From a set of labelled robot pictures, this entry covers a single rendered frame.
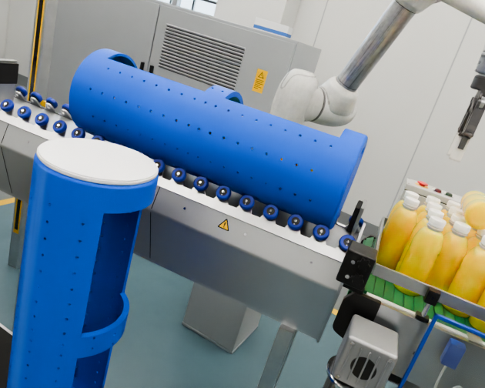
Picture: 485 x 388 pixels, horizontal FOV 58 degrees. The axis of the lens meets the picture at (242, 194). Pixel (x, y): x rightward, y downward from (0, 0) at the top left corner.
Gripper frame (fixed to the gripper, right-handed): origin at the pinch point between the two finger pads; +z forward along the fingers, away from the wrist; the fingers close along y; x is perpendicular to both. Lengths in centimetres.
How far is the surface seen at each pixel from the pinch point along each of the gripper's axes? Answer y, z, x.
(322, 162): 25.7, 11.1, -31.7
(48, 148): 58, 23, -88
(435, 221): 24.1, 15.7, -1.0
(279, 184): 27, 21, -40
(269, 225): 24, 34, -40
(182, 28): -152, -4, -174
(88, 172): 62, 23, -74
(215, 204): 24, 34, -57
